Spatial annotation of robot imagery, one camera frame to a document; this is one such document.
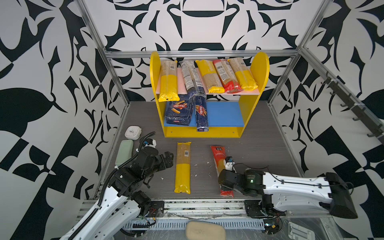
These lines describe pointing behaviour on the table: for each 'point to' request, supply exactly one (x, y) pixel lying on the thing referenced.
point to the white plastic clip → (296, 232)
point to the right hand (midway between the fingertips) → (220, 182)
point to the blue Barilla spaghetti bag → (201, 114)
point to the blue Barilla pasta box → (179, 112)
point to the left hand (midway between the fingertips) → (166, 154)
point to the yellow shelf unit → (226, 112)
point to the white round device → (133, 132)
